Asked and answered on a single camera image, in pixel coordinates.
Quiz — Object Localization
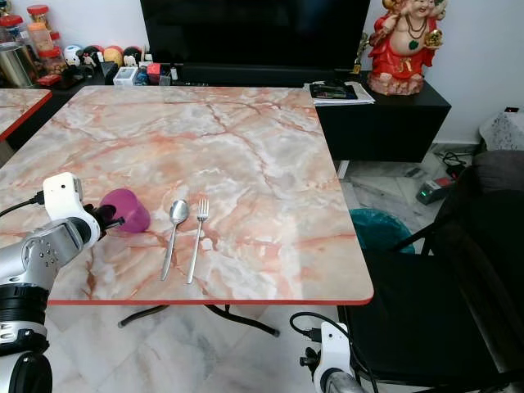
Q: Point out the purple plastic cup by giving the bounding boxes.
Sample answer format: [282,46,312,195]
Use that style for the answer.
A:
[98,188,151,235]

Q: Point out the steel spoon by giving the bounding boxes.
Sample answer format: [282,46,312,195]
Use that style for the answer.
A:
[160,199,190,282]

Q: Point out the steel fork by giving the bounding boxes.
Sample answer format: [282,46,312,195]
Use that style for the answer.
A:
[186,197,210,285]

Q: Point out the small white box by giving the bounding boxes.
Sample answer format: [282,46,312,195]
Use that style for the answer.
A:
[114,67,138,87]

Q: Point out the small red box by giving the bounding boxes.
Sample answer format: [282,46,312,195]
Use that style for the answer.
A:
[146,63,169,84]

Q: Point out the small red lid nut jar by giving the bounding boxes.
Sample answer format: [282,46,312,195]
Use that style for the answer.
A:
[41,47,67,79]

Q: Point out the white round figurine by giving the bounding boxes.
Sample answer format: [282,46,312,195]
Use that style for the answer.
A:
[63,45,83,68]

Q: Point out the steel canister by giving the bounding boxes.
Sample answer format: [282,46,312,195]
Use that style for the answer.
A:
[0,41,38,89]

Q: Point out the jar with orange contents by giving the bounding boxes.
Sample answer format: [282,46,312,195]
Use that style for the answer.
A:
[29,23,55,54]

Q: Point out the red lid clear jar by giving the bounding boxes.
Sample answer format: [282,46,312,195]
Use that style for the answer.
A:
[0,15,24,43]

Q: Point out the red lid snack jar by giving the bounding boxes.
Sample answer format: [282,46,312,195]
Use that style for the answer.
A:
[27,5,50,29]

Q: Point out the black flat television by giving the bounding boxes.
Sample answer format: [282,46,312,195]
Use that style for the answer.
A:
[139,0,372,73]

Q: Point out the stack of papers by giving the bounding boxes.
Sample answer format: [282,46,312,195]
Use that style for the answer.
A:
[305,80,376,107]

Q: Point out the teal waste bin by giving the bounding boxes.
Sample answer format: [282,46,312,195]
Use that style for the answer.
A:
[348,207,417,255]

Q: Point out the grey device with red stripe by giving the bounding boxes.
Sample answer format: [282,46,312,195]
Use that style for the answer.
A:
[415,176,456,206]

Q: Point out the black chair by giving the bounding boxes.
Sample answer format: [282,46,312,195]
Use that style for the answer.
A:
[336,150,524,392]

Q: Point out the red laughing buddha statue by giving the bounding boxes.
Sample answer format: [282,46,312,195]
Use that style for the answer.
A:
[367,0,447,97]

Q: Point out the white lace cloth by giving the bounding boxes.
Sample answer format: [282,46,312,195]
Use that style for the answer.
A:
[479,108,524,153]

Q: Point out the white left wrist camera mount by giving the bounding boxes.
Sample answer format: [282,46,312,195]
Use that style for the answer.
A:
[43,172,102,244]

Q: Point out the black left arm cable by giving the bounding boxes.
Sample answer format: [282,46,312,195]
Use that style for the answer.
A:
[0,192,47,218]

